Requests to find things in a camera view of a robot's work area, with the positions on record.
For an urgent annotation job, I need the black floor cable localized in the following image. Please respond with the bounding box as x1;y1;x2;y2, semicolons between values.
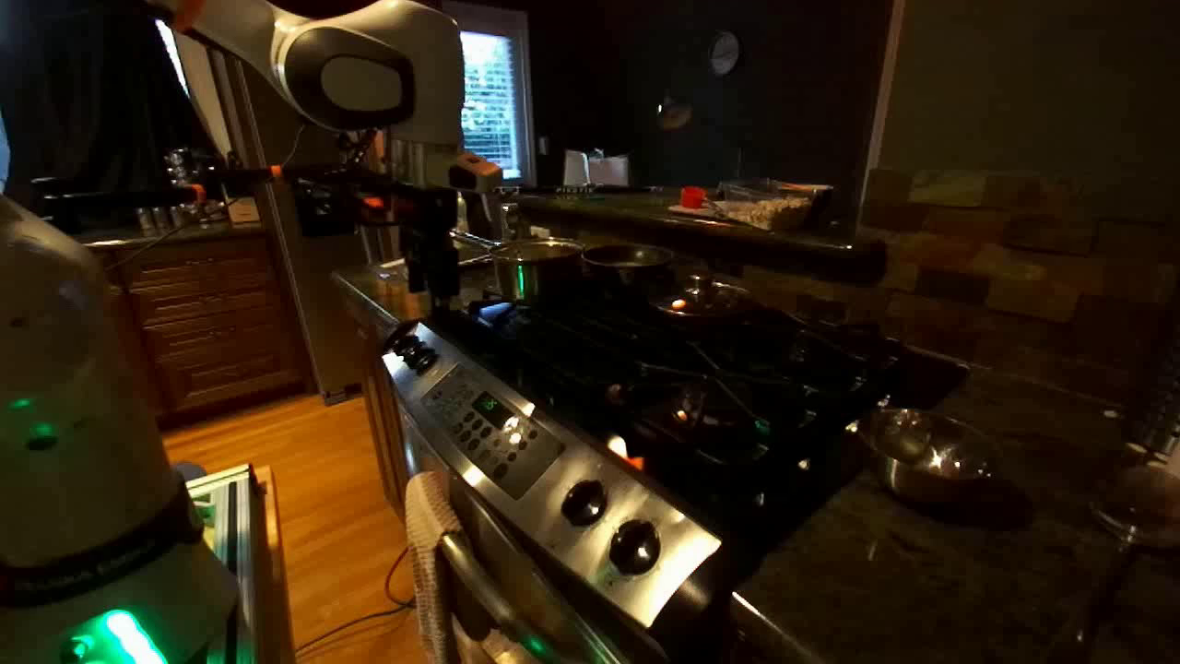
293;547;422;658

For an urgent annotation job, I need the aluminium robot cart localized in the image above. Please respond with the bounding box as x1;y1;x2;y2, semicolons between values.
182;460;300;664

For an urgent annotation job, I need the black rod with orange clips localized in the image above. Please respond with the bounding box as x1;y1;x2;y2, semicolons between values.
182;155;374;239

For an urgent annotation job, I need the brown wooden cabinet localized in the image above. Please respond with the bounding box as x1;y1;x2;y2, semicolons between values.
90;228;312;423

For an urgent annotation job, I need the steel saucepan with long handle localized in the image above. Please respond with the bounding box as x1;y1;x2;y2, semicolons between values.
489;236;583;311

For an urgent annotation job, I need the round wall clock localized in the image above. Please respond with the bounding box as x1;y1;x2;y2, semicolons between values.
706;31;745;83

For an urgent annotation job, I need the white hanging towel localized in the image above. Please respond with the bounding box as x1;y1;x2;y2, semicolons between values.
403;468;464;664

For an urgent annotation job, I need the stainless steel gas stove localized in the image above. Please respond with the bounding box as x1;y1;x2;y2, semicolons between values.
374;262;974;664

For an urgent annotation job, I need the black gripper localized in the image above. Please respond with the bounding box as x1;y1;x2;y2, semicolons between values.
403;182;470;287

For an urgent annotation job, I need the white countertop appliance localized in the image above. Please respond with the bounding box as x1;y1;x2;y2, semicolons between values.
560;144;633;193

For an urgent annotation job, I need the bright window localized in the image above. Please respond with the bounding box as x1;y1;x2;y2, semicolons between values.
454;3;537;186

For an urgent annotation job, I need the dark raised bar counter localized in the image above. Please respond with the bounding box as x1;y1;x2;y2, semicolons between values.
514;187;894;287

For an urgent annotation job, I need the metal ladle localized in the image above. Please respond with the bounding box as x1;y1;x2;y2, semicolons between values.
1067;454;1180;664

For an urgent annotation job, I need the shiny steel bowl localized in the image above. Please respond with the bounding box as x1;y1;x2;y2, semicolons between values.
852;402;1007;508

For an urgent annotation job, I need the black frying pan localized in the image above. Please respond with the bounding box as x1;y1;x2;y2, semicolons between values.
578;239;679;287

